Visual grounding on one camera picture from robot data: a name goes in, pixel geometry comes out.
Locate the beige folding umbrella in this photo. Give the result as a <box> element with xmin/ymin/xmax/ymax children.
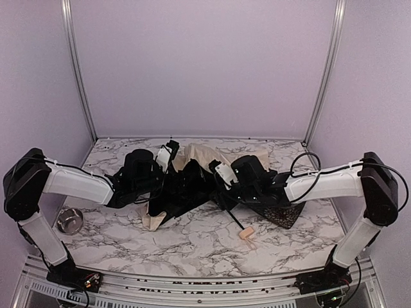
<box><xmin>139</xmin><ymin>143</ymin><xmax>270</xmax><ymax>231</ymax></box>

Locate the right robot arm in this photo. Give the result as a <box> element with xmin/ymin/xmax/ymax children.
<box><xmin>209</xmin><ymin>152</ymin><xmax>402</xmax><ymax>294</ymax></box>

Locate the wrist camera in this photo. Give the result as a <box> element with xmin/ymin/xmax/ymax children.
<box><xmin>155</xmin><ymin>140</ymin><xmax>180</xmax><ymax>174</ymax></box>
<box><xmin>209</xmin><ymin>160</ymin><xmax>238</xmax><ymax>190</ymax></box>

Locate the right aluminium frame post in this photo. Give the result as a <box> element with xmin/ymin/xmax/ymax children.
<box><xmin>302</xmin><ymin>0</ymin><xmax>347</xmax><ymax>147</ymax></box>

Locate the left aluminium frame post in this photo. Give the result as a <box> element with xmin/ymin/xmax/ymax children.
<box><xmin>61</xmin><ymin>0</ymin><xmax>98</xmax><ymax>144</ymax></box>

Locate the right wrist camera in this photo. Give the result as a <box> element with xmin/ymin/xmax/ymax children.
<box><xmin>209</xmin><ymin>160</ymin><xmax>238</xmax><ymax>190</ymax></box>

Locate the aluminium frame post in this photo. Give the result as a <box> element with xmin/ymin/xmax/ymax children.
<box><xmin>302</xmin><ymin>0</ymin><xmax>347</xmax><ymax>147</ymax></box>
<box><xmin>61</xmin><ymin>0</ymin><xmax>98</xmax><ymax>144</ymax></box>

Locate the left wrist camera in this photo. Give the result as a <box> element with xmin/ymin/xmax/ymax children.
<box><xmin>155</xmin><ymin>140</ymin><xmax>180</xmax><ymax>174</ymax></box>

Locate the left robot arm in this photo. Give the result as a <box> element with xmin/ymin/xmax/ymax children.
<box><xmin>3</xmin><ymin>146</ymin><xmax>175</xmax><ymax>293</ymax></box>

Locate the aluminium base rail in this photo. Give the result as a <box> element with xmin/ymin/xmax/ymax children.
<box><xmin>11</xmin><ymin>255</ymin><xmax>387</xmax><ymax>307</ymax></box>

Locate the black floral square plate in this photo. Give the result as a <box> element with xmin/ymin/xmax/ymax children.
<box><xmin>249</xmin><ymin>201</ymin><xmax>306</xmax><ymax>229</ymax></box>

